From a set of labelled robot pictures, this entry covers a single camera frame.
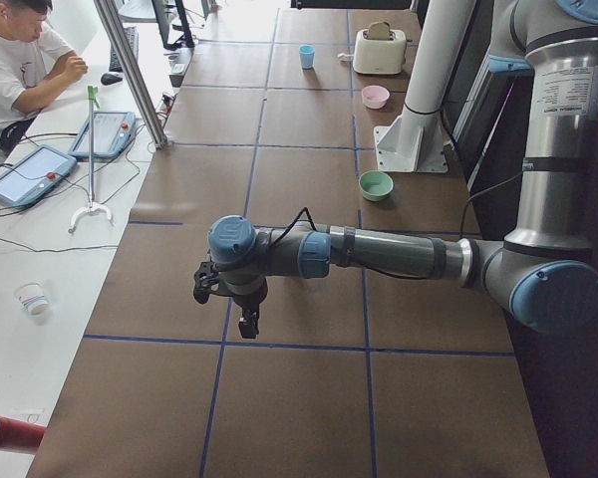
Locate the aluminium frame post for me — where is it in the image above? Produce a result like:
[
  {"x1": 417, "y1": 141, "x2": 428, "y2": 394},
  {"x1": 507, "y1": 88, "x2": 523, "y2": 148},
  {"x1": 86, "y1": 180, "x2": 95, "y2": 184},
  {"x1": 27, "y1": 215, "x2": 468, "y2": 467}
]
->
[{"x1": 94, "y1": 0, "x2": 168, "y2": 149}]

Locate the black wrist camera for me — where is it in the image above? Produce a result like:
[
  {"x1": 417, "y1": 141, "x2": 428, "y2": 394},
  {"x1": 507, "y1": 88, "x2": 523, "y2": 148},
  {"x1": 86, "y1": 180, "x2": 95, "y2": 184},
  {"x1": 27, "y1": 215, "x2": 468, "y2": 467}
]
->
[{"x1": 192, "y1": 261, "x2": 221, "y2": 305}]

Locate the pink bowl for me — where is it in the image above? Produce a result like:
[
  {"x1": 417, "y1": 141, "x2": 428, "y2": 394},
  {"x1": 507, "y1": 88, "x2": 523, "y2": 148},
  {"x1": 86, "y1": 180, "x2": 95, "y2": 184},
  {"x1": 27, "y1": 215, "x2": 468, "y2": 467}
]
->
[{"x1": 361, "y1": 85, "x2": 390, "y2": 110}]

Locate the near teach pendant tablet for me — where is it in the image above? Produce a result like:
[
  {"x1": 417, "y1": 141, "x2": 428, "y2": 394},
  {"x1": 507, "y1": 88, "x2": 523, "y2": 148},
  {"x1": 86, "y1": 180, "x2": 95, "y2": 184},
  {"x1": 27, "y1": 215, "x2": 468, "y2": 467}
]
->
[{"x1": 0, "y1": 145, "x2": 77, "y2": 208}]

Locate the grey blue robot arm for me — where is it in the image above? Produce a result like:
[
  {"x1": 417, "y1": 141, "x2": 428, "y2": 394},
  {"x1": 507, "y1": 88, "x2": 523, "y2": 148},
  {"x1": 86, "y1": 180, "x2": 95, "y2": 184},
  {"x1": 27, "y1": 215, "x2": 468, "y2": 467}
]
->
[{"x1": 192, "y1": 1, "x2": 598, "y2": 339}]

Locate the black computer mouse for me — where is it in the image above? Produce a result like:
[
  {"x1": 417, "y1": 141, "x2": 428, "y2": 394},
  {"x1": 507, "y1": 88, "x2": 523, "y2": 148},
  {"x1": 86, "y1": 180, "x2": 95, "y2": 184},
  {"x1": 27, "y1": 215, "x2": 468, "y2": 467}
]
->
[{"x1": 101, "y1": 72, "x2": 123, "y2": 86}]

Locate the black computer monitor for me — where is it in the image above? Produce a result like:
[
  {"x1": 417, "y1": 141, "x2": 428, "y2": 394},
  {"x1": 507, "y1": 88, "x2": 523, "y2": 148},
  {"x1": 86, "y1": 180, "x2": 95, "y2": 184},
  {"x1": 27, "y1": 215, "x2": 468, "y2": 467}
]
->
[{"x1": 118, "y1": 0, "x2": 196, "y2": 51}]

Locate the red cylinder object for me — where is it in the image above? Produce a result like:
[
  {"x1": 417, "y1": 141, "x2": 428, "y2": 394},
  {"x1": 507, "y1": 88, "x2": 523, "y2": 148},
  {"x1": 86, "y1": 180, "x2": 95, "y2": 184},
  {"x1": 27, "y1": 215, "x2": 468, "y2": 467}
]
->
[{"x1": 0, "y1": 416, "x2": 46, "y2": 454}]

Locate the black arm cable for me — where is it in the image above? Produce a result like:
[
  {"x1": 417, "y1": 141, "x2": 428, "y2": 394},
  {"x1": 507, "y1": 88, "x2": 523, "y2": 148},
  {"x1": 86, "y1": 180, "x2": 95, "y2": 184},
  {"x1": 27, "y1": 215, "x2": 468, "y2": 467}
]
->
[{"x1": 268, "y1": 207, "x2": 524, "y2": 280}]

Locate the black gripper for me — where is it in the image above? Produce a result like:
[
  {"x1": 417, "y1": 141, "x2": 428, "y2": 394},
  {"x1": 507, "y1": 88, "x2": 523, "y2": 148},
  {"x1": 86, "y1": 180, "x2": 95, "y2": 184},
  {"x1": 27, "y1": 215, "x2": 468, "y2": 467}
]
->
[{"x1": 228, "y1": 282, "x2": 268, "y2": 340}]

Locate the white paper cup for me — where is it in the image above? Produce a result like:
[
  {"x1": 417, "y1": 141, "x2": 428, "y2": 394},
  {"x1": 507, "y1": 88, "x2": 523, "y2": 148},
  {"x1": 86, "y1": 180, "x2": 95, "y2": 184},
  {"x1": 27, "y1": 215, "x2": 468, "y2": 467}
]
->
[{"x1": 14, "y1": 283, "x2": 49, "y2": 316}]

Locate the far teach pendant tablet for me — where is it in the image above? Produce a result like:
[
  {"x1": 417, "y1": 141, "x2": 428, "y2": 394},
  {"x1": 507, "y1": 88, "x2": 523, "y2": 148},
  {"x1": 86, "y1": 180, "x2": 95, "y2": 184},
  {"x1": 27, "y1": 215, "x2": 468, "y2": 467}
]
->
[{"x1": 68, "y1": 111, "x2": 137, "y2": 161}]

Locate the white reacher grabber stick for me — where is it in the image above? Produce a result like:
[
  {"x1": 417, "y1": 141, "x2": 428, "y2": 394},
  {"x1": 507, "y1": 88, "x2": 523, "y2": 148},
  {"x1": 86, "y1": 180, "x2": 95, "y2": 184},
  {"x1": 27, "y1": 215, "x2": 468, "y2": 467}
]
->
[{"x1": 68, "y1": 85, "x2": 113, "y2": 234}]

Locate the seated man white shirt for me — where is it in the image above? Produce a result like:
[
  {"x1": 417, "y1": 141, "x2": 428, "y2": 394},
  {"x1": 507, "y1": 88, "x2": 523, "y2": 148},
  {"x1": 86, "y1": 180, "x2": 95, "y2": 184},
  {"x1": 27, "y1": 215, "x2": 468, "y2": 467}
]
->
[{"x1": 0, "y1": 0, "x2": 88, "y2": 153}]

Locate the teach pendant tablet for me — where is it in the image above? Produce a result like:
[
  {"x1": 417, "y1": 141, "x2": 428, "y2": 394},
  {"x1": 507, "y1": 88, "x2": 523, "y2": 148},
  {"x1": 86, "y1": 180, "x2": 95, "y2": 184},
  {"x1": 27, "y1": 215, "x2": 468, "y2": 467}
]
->
[
  {"x1": 68, "y1": 111, "x2": 137, "y2": 161},
  {"x1": 0, "y1": 145, "x2": 77, "y2": 208}
]

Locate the cream toaster with bread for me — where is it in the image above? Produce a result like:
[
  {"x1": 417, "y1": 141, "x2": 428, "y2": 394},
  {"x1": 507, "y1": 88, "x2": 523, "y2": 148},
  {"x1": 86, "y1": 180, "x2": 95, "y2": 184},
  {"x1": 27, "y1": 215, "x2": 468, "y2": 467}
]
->
[{"x1": 353, "y1": 21, "x2": 407, "y2": 75}]

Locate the black keyboard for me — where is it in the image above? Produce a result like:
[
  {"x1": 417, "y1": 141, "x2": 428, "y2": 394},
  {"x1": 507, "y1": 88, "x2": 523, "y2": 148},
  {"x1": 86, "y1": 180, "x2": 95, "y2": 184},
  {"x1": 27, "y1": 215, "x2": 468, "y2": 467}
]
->
[{"x1": 108, "y1": 25, "x2": 140, "y2": 74}]

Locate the green bowl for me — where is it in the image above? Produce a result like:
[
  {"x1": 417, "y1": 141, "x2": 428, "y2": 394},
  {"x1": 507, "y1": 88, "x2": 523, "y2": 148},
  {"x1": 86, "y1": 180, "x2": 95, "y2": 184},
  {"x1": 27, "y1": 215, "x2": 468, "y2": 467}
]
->
[{"x1": 359, "y1": 170, "x2": 394, "y2": 202}]

